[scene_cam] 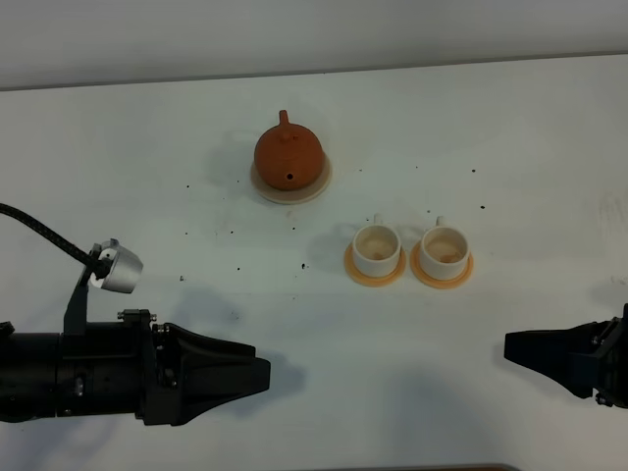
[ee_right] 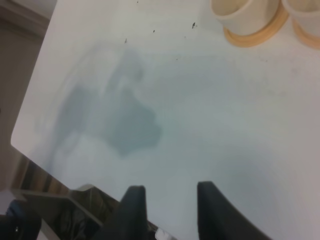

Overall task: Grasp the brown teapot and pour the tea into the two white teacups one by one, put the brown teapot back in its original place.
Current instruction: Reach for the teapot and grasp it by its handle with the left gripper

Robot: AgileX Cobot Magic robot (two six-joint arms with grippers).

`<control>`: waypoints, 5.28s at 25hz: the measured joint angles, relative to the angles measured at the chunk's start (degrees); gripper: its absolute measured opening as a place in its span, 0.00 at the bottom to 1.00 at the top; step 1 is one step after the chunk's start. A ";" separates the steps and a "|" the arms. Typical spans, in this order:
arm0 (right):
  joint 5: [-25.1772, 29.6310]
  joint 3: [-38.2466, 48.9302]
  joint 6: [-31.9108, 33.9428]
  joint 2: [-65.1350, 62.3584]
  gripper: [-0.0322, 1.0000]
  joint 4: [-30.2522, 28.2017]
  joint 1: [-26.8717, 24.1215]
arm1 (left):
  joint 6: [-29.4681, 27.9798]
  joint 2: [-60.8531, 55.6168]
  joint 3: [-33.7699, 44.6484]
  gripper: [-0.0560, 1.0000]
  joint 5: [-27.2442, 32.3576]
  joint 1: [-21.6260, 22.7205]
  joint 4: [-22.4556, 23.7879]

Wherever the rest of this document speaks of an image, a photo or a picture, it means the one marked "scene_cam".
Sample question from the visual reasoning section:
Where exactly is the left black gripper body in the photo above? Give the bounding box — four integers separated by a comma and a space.
58, 310, 183, 426

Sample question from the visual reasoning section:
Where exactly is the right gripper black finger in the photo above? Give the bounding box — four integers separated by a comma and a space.
503, 322, 607, 397

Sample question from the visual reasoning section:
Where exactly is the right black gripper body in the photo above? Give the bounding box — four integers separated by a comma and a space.
591, 305, 627, 408

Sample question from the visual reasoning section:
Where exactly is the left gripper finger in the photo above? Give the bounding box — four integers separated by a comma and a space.
164, 323, 256, 366
179, 358, 271, 422

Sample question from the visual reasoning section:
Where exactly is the brown clay teapot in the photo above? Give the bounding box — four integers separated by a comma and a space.
254, 110, 325, 191

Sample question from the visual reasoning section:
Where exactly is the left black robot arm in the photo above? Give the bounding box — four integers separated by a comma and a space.
1, 310, 271, 426

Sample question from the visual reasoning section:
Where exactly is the beige round teapot coaster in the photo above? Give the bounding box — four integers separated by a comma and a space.
250, 156, 333, 205

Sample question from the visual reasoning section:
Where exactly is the right orange cup coaster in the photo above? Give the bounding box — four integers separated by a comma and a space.
410, 242, 475, 289

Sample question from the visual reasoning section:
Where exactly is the orange cup coaster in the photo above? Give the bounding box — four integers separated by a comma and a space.
410, 242, 475, 289
343, 244, 406, 288

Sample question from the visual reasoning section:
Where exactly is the right white teacup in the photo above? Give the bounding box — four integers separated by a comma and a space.
418, 216, 470, 281

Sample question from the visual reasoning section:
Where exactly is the white teacup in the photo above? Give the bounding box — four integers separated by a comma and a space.
418, 216, 470, 281
351, 214, 401, 278

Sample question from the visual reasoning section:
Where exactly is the left orange cup coaster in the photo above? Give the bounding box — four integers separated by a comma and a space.
343, 244, 406, 288

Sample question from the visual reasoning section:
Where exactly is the left white teacup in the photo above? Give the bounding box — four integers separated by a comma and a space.
351, 214, 401, 278

